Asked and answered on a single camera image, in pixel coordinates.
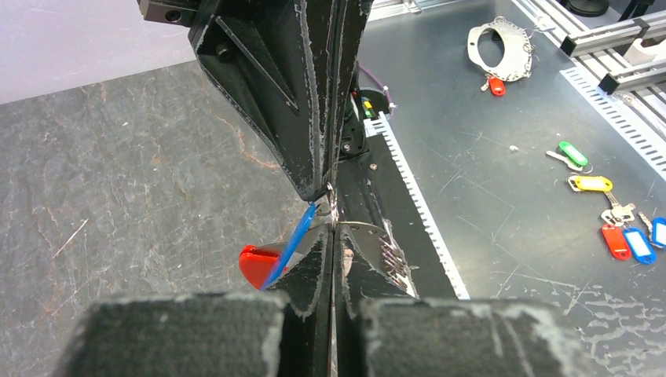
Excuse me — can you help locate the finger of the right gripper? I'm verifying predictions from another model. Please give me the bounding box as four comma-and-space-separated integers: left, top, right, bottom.
326, 1, 373, 182

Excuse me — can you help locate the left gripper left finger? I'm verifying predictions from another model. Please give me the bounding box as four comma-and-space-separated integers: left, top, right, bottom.
53, 226, 333, 376

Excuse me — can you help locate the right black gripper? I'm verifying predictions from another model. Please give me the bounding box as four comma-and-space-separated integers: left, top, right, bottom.
137, 0, 333, 201

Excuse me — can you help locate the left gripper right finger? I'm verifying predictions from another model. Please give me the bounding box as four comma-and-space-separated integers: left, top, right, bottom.
334, 224, 588, 376

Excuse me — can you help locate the metal key holder red handle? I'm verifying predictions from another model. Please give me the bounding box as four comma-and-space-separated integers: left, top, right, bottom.
238, 181, 420, 298

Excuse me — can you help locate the key with red tag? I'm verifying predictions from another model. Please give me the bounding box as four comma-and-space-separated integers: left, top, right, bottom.
601, 224, 631, 261
480, 75, 506, 97

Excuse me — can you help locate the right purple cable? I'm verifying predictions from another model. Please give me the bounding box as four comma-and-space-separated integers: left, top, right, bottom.
357, 63, 397, 113

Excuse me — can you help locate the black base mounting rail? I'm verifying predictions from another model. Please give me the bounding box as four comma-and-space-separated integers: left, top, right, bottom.
335, 88, 470, 299

